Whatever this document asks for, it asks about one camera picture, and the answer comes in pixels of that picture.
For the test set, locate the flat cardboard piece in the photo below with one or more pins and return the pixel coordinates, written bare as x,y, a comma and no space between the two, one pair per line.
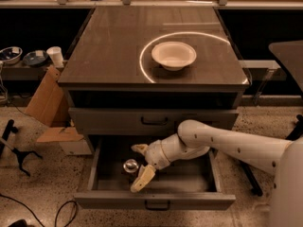
60,134

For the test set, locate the dark side table top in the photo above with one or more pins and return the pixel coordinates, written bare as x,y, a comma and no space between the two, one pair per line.
290,56

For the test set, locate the white paper bowl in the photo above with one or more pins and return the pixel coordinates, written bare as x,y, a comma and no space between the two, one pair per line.
174,56

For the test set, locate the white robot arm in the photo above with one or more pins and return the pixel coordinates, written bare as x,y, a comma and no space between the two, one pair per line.
282,158

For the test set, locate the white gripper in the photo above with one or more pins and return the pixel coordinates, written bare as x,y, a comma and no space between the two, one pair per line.
154,155

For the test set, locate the brown cardboard sheet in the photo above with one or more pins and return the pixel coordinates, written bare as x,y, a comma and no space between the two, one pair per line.
49,105

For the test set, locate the open grey middle drawer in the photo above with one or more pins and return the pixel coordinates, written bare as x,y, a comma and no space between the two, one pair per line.
185,185

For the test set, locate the blue white bowl left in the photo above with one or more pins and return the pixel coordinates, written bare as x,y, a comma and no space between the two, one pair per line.
10,55

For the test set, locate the closed grey upper drawer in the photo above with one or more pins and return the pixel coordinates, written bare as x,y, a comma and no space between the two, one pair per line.
158,122

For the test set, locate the grey drawer cabinet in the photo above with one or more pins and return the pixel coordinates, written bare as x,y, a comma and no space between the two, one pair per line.
112,67

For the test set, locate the black stand legs left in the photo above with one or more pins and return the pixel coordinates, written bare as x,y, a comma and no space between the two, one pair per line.
20,155

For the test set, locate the dark blue bowl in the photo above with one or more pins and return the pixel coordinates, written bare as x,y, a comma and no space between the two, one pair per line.
35,58

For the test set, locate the white paper cup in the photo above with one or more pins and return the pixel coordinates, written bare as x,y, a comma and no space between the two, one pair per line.
55,54

